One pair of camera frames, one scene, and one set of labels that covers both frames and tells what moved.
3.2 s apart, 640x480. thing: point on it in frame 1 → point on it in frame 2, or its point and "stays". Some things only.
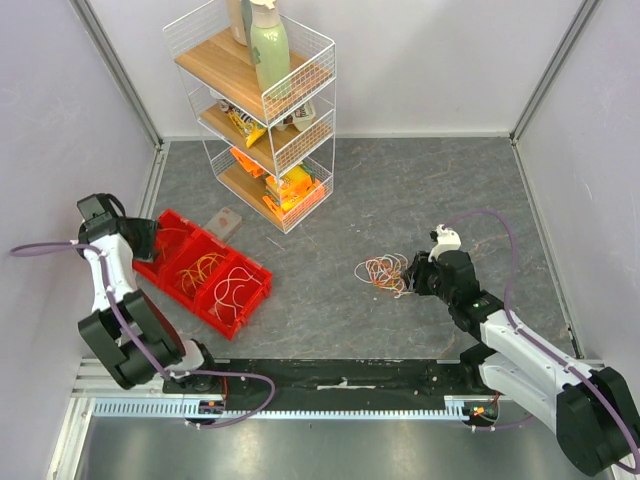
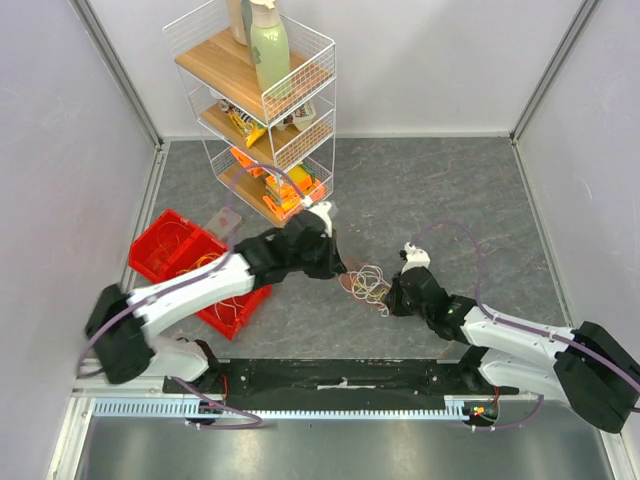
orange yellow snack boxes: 293,193 stays
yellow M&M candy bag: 249,128 stays
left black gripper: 147,229 → 333,265
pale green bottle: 269,44 stays
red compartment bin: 205,274 stays
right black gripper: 417,275 → 400,295
